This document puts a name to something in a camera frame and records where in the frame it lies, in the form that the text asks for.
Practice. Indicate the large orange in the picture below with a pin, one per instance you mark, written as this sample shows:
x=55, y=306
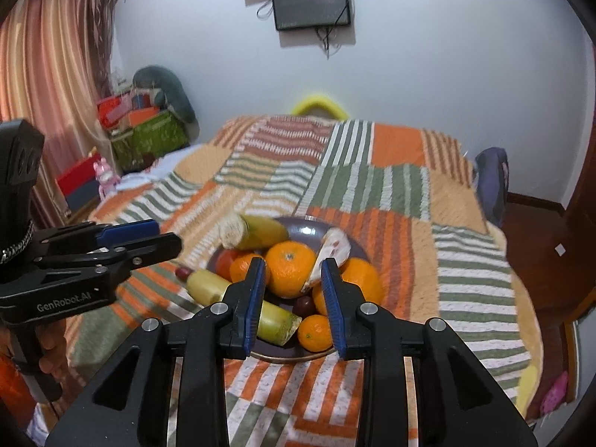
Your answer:
x=290, y=264
x=356, y=271

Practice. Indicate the red gift box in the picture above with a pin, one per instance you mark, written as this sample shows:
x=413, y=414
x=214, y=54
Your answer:
x=78, y=184

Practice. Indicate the pink slipper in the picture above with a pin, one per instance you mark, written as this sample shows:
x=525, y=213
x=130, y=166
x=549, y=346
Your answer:
x=555, y=395

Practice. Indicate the small tangerine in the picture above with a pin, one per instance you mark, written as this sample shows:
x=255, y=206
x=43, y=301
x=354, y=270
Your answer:
x=239, y=268
x=314, y=334

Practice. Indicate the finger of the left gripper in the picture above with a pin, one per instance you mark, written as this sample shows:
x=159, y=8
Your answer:
x=135, y=251
x=121, y=232

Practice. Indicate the small wall monitor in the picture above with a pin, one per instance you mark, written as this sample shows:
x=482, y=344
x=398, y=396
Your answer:
x=301, y=14

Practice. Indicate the white cloth pile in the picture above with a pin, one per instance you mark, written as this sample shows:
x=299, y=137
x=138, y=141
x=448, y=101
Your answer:
x=156, y=172

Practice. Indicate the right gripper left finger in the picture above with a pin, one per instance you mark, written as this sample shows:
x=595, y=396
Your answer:
x=127, y=402

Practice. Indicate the yellow curved pillow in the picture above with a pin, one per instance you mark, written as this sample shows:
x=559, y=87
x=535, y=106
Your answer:
x=319, y=103

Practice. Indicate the green storage box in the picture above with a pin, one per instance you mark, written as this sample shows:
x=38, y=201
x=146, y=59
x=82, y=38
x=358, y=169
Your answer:
x=136, y=148

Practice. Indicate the dark red jujube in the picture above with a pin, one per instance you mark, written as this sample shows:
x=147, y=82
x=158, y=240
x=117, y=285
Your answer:
x=304, y=307
x=183, y=273

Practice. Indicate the person left hand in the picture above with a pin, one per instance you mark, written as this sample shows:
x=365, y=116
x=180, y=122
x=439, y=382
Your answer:
x=52, y=339

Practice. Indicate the dark purple plate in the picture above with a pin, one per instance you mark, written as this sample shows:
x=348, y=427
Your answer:
x=291, y=327

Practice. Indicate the large orange front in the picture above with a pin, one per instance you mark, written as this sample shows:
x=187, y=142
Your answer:
x=290, y=264

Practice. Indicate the striped brown curtain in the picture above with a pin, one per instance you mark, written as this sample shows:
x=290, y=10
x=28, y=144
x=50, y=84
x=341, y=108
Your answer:
x=54, y=70

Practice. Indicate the pink rabbit toy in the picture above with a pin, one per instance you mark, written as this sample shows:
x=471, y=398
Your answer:
x=106, y=178

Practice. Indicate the sugarcane piece sideways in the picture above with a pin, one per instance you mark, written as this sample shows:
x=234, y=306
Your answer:
x=248, y=232

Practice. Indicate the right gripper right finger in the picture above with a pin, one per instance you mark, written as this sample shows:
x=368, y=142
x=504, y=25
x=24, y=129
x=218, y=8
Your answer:
x=458, y=402

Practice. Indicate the red tomato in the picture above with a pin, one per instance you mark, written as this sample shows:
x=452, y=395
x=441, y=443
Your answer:
x=224, y=261

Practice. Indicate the blue grey backpack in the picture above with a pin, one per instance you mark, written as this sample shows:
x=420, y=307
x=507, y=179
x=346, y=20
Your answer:
x=491, y=181

